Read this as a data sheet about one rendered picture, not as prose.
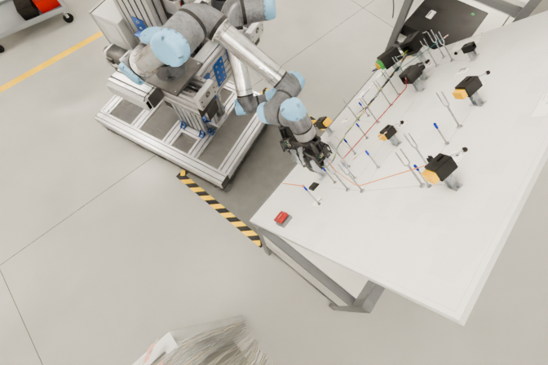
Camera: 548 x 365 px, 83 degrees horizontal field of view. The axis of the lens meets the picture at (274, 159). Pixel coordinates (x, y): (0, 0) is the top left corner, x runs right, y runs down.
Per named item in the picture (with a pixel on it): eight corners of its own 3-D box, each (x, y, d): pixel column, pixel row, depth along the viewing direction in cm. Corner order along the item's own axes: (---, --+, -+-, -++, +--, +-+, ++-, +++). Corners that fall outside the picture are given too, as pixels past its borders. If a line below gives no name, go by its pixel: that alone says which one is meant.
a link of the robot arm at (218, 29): (193, 2, 109) (298, 90, 121) (174, 22, 105) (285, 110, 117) (199, -20, 99) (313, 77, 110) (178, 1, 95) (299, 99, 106)
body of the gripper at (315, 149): (320, 168, 113) (309, 147, 104) (304, 160, 119) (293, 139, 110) (333, 153, 114) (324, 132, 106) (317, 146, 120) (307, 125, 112)
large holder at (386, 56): (427, 59, 148) (413, 34, 144) (395, 82, 153) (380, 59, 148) (421, 58, 154) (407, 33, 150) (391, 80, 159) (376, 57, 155)
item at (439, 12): (397, 33, 170) (401, 24, 164) (427, -2, 181) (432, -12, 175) (453, 61, 161) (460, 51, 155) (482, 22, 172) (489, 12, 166)
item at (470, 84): (503, 85, 97) (492, 63, 94) (477, 109, 96) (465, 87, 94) (490, 85, 101) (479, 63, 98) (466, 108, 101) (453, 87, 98)
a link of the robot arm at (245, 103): (209, -4, 118) (236, 119, 135) (238, -9, 119) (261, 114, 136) (212, 0, 129) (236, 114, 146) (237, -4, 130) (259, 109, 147)
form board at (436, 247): (380, 71, 185) (378, 68, 184) (633, -14, 94) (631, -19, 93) (251, 222, 148) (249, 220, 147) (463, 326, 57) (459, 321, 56)
